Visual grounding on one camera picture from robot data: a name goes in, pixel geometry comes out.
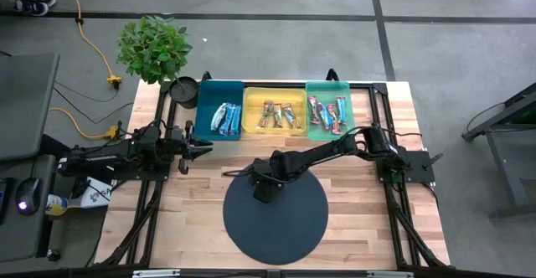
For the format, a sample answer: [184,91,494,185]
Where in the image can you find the grey side desk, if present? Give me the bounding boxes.
[0,51,60,162]

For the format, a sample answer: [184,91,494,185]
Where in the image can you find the black plant pot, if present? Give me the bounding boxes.
[168,75,200,110]

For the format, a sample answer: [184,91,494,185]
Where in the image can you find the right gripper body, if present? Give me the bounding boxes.
[247,156,289,205]

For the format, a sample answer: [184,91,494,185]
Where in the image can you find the black floor cable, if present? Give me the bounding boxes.
[52,79,135,125]

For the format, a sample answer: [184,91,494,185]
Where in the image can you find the white printed bag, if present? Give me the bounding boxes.
[79,176,114,209]

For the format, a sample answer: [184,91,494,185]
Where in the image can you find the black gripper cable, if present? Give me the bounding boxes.
[220,165,255,178]

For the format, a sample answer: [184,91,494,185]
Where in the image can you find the dark grey desk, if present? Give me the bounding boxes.
[0,154,55,265]

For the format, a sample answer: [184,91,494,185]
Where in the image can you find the grey metal stand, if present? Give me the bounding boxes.
[460,80,536,221]

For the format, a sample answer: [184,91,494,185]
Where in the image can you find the green translucent plastic bin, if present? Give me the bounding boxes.
[304,80,357,142]

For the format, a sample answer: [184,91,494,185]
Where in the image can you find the yellow extension cord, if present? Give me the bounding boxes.
[48,106,121,142]
[61,0,124,90]

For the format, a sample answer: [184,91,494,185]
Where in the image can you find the orange label granola bar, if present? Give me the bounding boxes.
[281,102,303,131]
[266,101,278,129]
[255,99,275,129]
[271,102,285,130]

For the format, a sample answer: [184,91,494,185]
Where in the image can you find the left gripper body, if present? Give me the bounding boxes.
[165,126,193,164]

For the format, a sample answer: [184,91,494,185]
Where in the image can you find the blue label granola bar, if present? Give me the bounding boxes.
[218,103,233,136]
[209,101,228,131]
[225,104,238,136]
[232,105,243,136]

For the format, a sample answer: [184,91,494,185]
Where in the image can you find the black computer mouse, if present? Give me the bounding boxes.
[15,177,43,218]

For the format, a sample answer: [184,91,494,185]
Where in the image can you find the yellow drink bottle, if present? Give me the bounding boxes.
[44,193,70,218]

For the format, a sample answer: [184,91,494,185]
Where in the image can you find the green leafy plant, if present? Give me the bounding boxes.
[116,14,194,85]

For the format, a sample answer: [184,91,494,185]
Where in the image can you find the round dark blue woven mat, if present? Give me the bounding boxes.
[222,167,330,266]

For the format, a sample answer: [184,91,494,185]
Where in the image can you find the blue plastic bin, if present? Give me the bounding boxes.
[193,80,245,142]

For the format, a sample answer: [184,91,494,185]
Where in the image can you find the yellow plastic bin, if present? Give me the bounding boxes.
[241,86,308,137]

